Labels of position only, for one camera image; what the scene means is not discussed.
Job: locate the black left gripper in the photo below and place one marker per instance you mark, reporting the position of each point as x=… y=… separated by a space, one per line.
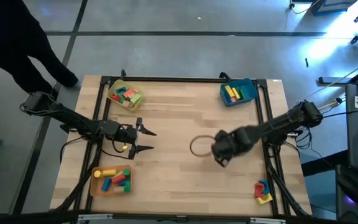
x=126 y=133

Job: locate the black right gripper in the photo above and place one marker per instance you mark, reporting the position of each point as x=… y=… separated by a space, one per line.
x=232 y=143

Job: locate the light green cylinder block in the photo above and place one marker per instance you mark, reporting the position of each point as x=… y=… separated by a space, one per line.
x=118 y=173

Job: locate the green arch block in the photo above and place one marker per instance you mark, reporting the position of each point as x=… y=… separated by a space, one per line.
x=122 y=99

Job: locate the red cylinder block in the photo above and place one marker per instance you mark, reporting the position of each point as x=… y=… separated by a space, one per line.
x=119 y=179

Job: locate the yellow cylinder block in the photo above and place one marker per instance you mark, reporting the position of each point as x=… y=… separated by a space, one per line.
x=97 y=174
x=109 y=172

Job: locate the short blue cylinder block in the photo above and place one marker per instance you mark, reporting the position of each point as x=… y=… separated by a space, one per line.
x=122 y=183

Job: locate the yellow plank block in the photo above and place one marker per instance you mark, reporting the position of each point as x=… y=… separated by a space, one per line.
x=229 y=91
x=235 y=93

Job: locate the red arch block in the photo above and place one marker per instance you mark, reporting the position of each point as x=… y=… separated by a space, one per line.
x=257 y=189

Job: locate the small blue arch block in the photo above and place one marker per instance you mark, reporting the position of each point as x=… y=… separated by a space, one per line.
x=121 y=90

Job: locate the natural wood cylinder block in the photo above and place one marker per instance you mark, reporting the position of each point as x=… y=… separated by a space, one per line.
x=118 y=189

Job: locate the yellow arch block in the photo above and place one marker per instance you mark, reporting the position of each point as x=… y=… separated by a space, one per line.
x=266 y=199

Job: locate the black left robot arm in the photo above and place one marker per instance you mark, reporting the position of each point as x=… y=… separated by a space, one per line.
x=73 y=119

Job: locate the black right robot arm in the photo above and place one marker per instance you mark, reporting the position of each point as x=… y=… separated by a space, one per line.
x=281 y=123

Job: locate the blue plastic bin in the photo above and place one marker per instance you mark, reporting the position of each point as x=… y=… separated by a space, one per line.
x=250 y=88

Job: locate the yellow plastic bin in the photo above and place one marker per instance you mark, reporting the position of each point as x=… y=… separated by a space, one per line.
x=110 y=88

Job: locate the orange plastic bin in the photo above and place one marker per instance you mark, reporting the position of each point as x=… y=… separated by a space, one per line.
x=96 y=188

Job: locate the white table label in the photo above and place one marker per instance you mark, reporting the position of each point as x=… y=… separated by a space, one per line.
x=277 y=80

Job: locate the small black floor item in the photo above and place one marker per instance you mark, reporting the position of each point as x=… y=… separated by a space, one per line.
x=306 y=62

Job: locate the black stand base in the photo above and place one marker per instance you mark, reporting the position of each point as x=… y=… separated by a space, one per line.
x=337 y=81

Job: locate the black computer mouse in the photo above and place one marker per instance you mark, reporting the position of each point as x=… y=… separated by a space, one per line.
x=350 y=188

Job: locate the person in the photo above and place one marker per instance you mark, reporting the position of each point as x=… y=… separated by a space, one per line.
x=11 y=37

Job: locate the blue floor box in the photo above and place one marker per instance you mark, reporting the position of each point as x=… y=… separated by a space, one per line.
x=331 y=6

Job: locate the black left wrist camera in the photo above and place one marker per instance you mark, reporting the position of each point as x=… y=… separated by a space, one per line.
x=131 y=154

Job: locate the black table frame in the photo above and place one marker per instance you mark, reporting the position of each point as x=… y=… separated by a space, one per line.
x=182 y=79

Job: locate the silver bracket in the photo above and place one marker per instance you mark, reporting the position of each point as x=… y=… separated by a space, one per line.
x=95 y=216
x=267 y=220

